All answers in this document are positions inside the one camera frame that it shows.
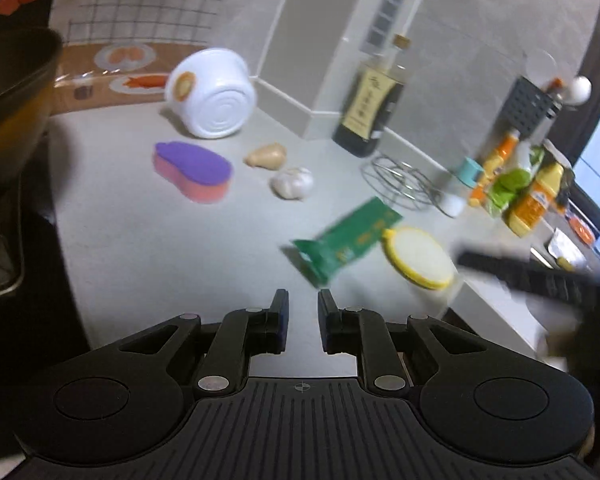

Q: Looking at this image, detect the white bowl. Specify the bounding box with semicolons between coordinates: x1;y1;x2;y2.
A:
164;47;257;139

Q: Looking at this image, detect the yellow round scrubber pad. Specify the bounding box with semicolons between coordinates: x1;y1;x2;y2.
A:
382;226;458;291

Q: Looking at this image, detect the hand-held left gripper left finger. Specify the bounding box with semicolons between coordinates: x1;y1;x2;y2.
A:
120;288;290;397

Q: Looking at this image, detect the green plastic pouch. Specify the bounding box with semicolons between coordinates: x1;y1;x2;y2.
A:
487;169;531;218

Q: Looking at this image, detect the grey wall vent grille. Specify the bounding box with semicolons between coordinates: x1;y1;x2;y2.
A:
362;0;433;56

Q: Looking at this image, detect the printed kitchen wall sticker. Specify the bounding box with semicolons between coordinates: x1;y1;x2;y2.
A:
0;0;301;116

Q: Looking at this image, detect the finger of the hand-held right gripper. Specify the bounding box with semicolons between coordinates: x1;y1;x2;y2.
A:
455;242;600;311

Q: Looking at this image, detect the orange red cup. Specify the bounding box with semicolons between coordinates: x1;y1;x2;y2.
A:
567;210;596;241

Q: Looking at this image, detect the white foil tray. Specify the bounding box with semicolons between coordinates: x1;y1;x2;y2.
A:
545;229;588;267

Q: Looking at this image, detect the green snack packet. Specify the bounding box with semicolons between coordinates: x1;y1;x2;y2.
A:
292;197;404;288

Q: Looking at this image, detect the salt shaker with teal lid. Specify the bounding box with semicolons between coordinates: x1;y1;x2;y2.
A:
439;156;483;218

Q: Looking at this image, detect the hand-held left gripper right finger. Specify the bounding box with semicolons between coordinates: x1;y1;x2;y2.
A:
317;288;483;396

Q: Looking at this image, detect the orange white sauce bottle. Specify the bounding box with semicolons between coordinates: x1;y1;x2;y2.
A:
469;130;523;208

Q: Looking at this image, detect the garlic bulb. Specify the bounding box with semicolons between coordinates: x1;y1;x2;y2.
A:
271;167;314;200

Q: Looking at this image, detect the black wok pan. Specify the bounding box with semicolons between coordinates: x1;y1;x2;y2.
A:
0;27;65;201

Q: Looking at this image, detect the white round knob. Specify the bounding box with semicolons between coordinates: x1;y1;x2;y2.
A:
562;76;592;106

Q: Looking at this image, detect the dark grey perforated holder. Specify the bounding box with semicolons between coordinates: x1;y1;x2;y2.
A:
500;76;563;138

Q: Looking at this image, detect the dark soy sauce bottle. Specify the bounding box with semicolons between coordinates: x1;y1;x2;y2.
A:
331;34;413;158

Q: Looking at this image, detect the purple pink sponge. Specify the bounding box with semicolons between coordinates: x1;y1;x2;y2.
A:
153;141;232;205

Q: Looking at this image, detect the ginger piece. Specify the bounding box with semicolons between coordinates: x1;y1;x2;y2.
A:
243;143;287;170

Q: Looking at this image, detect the yellow orange label bottle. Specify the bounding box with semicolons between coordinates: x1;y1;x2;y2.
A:
502;160;566;238

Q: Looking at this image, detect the metal wire trivet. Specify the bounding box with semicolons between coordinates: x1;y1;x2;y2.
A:
361;155;443;211

